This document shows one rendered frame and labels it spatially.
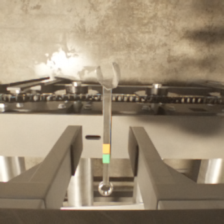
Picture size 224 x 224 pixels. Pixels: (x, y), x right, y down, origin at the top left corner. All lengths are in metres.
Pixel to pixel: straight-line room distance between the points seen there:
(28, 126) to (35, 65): 1.27
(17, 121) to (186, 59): 1.45
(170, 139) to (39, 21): 1.44
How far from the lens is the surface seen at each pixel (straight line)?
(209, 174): 0.82
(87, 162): 0.67
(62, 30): 1.53
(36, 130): 0.34
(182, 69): 1.59
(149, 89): 0.59
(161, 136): 0.33
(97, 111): 0.54
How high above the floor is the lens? 1.45
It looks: 74 degrees down
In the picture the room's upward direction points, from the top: 176 degrees clockwise
